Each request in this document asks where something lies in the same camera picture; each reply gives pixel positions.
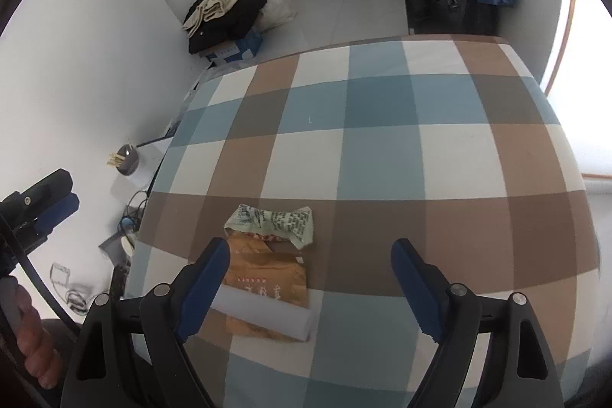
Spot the white plastic bag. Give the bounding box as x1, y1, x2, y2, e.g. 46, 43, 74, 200
256, 0, 297, 32

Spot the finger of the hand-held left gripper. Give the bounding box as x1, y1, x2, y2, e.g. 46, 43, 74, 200
0, 168, 80, 249

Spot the orange snack wrapper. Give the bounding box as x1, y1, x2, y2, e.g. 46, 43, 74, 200
222, 231, 309, 343

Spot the white paper roll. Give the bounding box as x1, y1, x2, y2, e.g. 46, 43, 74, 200
210, 285, 315, 343

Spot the person's left hand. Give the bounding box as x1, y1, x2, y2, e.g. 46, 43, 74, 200
16, 283, 63, 390

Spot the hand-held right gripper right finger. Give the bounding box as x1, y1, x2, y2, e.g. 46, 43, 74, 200
391, 238, 565, 408

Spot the white gold-trimmed wardrobe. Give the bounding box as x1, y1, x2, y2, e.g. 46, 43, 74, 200
539, 0, 612, 179

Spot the black cable bundle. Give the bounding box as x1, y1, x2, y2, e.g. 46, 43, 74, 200
117, 189, 150, 253

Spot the beige cloth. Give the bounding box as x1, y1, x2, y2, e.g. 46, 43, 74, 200
182, 0, 247, 40

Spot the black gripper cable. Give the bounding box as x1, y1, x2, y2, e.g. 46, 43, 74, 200
0, 212, 83, 335

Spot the checkered bed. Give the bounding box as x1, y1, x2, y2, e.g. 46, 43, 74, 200
122, 33, 602, 408

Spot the blue white box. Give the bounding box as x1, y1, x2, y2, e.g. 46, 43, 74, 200
203, 31, 265, 67

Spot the white bedside table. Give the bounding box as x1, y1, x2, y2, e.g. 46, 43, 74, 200
112, 138, 174, 201

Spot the green white snack wrapper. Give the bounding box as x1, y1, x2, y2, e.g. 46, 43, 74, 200
224, 204, 315, 252

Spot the black clothing pile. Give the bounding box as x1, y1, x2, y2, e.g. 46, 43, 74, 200
184, 0, 269, 55

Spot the grey cup with sticks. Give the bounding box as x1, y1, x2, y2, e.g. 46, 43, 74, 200
107, 143, 141, 177

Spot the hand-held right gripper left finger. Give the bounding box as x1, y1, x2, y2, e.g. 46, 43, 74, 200
60, 237, 231, 408

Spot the clear plastic packaging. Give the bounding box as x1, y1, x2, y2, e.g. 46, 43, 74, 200
49, 262, 94, 309

